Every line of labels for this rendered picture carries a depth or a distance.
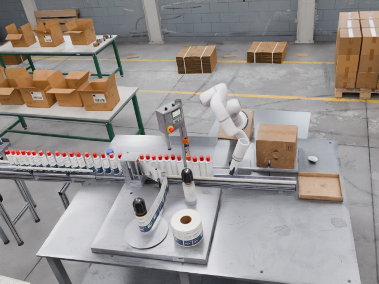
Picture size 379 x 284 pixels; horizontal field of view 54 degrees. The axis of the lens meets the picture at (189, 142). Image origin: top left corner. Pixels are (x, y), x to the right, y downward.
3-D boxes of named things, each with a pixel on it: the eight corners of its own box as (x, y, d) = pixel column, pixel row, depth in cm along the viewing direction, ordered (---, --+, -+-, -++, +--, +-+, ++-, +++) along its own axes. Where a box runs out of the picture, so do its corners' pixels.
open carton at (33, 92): (20, 111, 463) (8, 83, 442) (41, 93, 498) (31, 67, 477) (46, 112, 452) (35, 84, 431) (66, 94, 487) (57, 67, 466)
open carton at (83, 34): (66, 47, 647) (59, 26, 627) (81, 38, 679) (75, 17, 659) (86, 48, 631) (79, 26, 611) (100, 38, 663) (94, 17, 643)
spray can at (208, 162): (206, 178, 297) (203, 158, 286) (207, 174, 301) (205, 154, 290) (212, 179, 296) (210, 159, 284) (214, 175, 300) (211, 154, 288)
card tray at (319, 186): (298, 198, 274) (299, 194, 271) (298, 175, 294) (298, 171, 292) (342, 201, 266) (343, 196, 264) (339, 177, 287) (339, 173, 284)
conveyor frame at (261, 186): (96, 180, 321) (94, 176, 319) (101, 172, 330) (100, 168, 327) (295, 191, 280) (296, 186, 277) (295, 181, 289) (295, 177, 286)
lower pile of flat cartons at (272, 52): (246, 62, 689) (245, 51, 677) (253, 51, 729) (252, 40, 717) (282, 63, 665) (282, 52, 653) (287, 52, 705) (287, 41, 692)
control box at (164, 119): (159, 131, 288) (154, 110, 277) (175, 121, 296) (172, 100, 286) (167, 136, 281) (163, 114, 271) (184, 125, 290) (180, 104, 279)
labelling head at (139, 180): (126, 186, 302) (118, 160, 288) (131, 175, 312) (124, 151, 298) (142, 186, 298) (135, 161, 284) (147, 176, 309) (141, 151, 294)
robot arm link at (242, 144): (236, 149, 283) (231, 155, 276) (241, 135, 275) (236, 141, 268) (246, 153, 282) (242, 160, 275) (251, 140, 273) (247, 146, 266)
